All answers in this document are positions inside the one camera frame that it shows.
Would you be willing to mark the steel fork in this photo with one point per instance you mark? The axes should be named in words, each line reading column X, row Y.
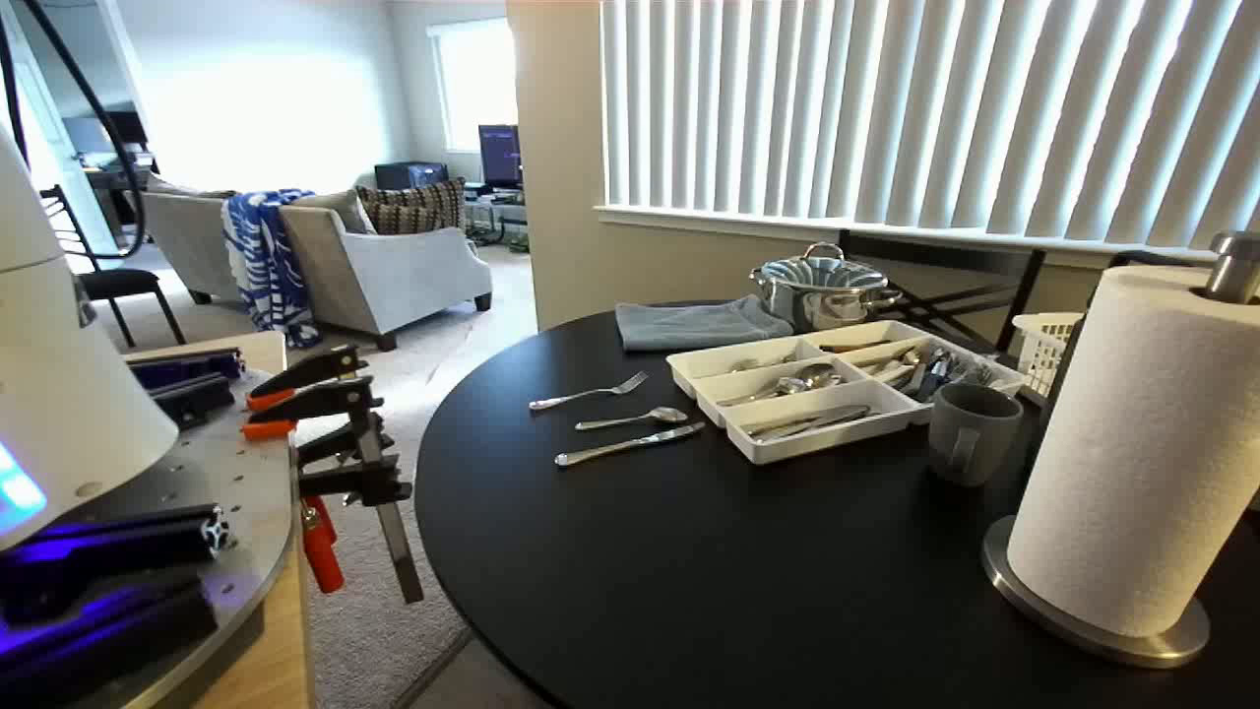
column 586, row 391

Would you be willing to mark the steel spoon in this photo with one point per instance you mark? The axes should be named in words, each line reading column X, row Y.
column 637, row 418
column 805, row 380

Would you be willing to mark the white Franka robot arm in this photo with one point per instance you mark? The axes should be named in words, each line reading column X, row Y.
column 64, row 397

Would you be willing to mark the white plastic utensil organizer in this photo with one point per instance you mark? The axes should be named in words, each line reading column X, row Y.
column 802, row 449

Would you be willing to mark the wooden utensil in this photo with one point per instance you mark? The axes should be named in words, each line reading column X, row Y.
column 851, row 339

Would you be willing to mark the grey cloth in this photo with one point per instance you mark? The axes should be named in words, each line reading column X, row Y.
column 696, row 323

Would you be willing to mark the glass bowl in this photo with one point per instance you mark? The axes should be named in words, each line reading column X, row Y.
column 819, row 293

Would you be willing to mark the dark monitor screen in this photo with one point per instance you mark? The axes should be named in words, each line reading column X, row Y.
column 502, row 154

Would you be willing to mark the grey armchair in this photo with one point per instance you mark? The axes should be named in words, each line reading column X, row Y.
column 379, row 279
column 189, row 243

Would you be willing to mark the patterned brown pillow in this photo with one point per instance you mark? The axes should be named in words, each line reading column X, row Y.
column 410, row 205

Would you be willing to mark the black orange bar clamp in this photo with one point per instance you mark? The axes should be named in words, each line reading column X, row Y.
column 389, row 524
column 319, row 397

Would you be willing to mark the grey mug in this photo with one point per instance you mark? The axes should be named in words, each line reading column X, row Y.
column 970, row 440

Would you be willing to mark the blue white blanket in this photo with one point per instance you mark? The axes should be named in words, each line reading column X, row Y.
column 271, row 268

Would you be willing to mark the white vertical window blinds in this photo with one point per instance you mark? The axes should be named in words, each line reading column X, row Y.
column 919, row 120

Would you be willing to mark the white plastic basket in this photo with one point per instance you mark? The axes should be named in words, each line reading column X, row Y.
column 1045, row 355

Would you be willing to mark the black clamp block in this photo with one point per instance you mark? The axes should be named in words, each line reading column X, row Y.
column 189, row 380
column 103, row 538

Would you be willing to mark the black folding chair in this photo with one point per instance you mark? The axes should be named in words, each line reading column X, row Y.
column 124, row 281

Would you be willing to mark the white paper towel roll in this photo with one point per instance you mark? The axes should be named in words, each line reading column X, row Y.
column 1143, row 447

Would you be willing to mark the wooden robot mount table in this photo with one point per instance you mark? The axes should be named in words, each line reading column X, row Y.
column 277, row 657

